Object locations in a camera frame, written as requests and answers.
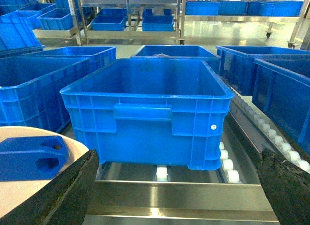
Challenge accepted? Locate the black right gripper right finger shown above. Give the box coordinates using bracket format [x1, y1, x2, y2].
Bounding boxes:
[258, 149, 310, 225]

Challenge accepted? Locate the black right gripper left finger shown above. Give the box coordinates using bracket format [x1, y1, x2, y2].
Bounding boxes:
[0, 150, 99, 225]

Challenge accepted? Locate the blue plastic block part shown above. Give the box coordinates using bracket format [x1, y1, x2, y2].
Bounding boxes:
[0, 135, 69, 181]

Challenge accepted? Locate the steel shelf rack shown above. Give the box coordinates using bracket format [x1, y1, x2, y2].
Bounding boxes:
[83, 95, 310, 225]

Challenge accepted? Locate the blue right storage bin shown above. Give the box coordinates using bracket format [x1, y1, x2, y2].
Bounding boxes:
[252, 57, 310, 153]

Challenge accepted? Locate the blue storage bin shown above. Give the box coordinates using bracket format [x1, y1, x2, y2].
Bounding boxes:
[0, 56, 90, 133]
[252, 57, 310, 153]
[60, 58, 234, 170]

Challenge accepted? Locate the blue left storage bin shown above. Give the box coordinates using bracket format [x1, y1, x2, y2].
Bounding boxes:
[0, 56, 90, 133]

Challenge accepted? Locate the blue rear right bin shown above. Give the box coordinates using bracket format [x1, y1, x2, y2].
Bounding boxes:
[216, 45, 310, 96]

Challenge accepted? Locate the blue centre storage bin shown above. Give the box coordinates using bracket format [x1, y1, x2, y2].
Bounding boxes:
[60, 58, 234, 170]

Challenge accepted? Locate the blue rear left bin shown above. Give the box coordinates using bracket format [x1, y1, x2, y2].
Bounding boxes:
[25, 46, 117, 73]

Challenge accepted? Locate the blue rear centre bin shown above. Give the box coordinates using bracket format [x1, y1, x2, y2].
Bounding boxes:
[132, 45, 221, 73]

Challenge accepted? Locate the background steel trolley rack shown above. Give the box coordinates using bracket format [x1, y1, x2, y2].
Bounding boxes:
[33, 0, 185, 46]

